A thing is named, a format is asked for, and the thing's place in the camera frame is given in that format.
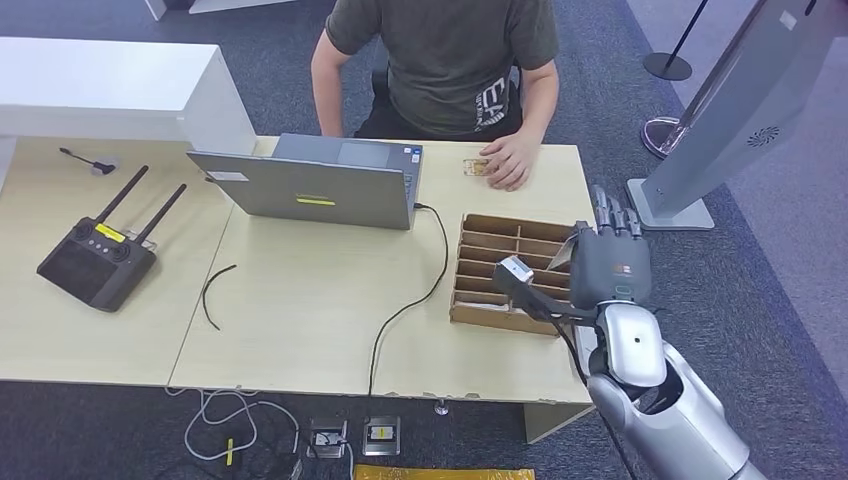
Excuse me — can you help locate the black gooseneck desk microphone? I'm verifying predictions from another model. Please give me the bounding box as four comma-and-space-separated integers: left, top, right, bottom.
58, 146, 117, 177

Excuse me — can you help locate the chrome stanchion base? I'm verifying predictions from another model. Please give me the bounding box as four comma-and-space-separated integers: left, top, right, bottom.
639, 117, 686, 160

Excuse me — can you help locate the black remote controller with antennas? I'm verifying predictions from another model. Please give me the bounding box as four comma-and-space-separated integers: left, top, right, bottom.
36, 164, 188, 313

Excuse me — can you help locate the white floor cable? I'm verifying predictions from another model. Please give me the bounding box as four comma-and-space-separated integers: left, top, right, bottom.
165, 384, 301, 480

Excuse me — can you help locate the person's left hand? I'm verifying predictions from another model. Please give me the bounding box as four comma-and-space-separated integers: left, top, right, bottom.
478, 132, 541, 193

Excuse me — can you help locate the white counter block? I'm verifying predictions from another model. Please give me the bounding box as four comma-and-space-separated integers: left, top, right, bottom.
0, 36, 258, 155

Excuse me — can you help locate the grey kiosk stand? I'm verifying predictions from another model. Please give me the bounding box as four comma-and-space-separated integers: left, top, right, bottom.
625, 0, 848, 232

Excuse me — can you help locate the grey laptop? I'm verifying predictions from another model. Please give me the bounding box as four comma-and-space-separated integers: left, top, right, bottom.
186, 133, 424, 231

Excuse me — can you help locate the white furniture base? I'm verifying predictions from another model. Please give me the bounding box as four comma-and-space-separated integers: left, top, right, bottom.
144, 0, 299, 23

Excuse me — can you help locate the wooden card organizer box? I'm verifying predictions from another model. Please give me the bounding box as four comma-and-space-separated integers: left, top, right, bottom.
449, 212, 579, 337

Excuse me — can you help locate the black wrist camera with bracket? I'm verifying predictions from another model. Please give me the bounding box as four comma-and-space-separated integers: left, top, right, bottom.
491, 255, 601, 327

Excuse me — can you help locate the floor socket box yellow label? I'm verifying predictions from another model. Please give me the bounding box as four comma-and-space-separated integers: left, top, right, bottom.
361, 415, 401, 457

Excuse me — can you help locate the black laptop power cable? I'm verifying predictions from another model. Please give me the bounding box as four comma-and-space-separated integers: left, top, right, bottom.
367, 202, 450, 399

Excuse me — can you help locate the desk leg panel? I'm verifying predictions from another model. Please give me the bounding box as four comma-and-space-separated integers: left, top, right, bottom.
523, 400, 596, 445

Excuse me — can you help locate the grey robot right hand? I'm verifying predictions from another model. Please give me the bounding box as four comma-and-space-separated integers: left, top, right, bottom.
568, 185, 654, 311

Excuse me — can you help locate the yellow plastic bag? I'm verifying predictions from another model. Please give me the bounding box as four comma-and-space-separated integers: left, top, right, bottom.
354, 464, 537, 480

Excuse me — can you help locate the short black loose cable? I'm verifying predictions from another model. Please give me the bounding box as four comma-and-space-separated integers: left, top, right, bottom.
201, 264, 238, 331

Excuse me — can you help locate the floor socket box with plug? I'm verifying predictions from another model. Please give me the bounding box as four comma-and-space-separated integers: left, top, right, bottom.
307, 417, 349, 460

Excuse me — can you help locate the black stanchion pole with base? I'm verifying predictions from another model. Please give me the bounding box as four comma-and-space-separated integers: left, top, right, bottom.
642, 0, 711, 83

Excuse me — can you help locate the person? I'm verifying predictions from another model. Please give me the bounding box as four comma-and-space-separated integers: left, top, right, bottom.
309, 0, 561, 193

